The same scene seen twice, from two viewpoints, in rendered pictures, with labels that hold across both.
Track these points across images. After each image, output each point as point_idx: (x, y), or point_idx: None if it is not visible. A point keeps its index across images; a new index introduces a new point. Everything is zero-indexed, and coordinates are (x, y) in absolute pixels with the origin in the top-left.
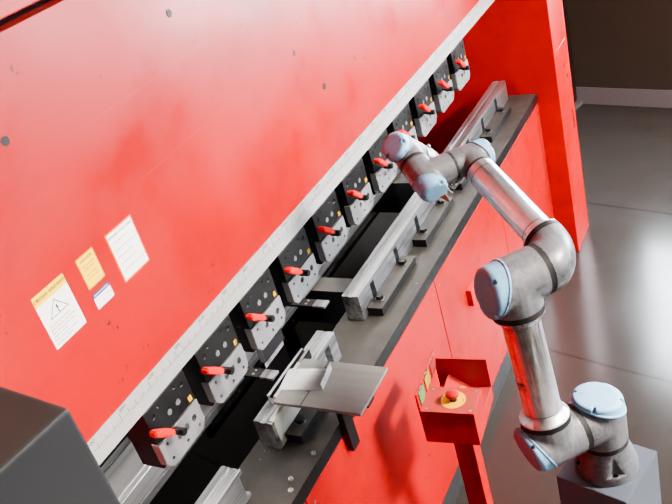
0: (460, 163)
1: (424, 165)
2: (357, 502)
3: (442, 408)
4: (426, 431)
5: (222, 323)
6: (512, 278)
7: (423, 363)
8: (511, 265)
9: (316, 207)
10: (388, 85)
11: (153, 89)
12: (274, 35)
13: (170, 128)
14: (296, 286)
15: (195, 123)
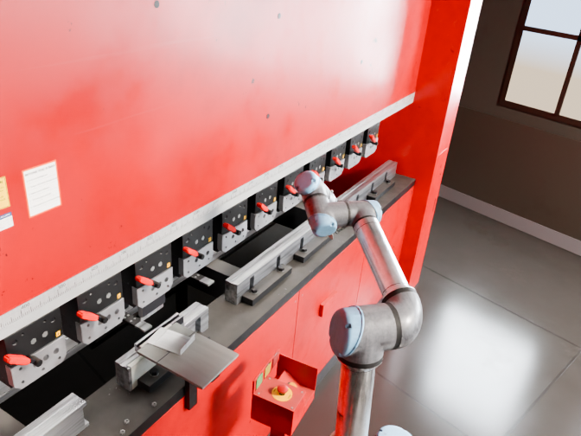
0: (352, 214)
1: (323, 206)
2: None
3: (271, 398)
4: (252, 410)
5: (112, 277)
6: (365, 328)
7: (270, 351)
8: (367, 316)
9: (228, 207)
10: (316, 134)
11: (118, 61)
12: (241, 60)
13: (123, 99)
14: (189, 264)
15: (147, 104)
